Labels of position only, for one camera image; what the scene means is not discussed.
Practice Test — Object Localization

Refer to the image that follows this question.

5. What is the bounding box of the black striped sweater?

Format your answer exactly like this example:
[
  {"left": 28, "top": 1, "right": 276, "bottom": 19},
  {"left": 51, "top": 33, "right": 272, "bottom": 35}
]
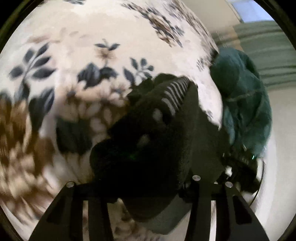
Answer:
[{"left": 90, "top": 74, "right": 227, "bottom": 235}]

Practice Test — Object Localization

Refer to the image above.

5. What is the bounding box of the dark green plush blanket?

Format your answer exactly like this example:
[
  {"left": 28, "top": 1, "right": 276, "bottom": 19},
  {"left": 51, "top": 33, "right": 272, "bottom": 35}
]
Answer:
[{"left": 210, "top": 48, "right": 272, "bottom": 156}]

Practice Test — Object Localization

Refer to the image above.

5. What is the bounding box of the green curtain right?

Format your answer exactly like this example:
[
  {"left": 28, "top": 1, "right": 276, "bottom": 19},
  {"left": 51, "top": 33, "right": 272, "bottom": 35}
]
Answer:
[{"left": 211, "top": 21, "right": 295, "bottom": 89}]

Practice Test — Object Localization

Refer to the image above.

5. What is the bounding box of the floral bed blanket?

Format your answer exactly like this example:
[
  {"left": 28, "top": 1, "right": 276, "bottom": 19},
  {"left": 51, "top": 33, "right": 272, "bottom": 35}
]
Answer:
[{"left": 1, "top": 1, "right": 222, "bottom": 240}]

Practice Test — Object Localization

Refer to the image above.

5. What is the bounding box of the window with metal grille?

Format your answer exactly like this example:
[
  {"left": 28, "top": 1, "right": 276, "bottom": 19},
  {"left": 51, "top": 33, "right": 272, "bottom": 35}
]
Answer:
[{"left": 227, "top": 0, "right": 274, "bottom": 23}]

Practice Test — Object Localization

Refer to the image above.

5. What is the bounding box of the black cable on floor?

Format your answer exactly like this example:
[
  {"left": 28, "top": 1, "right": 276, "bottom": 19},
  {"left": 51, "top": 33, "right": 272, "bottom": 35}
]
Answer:
[{"left": 248, "top": 158, "right": 265, "bottom": 207}]

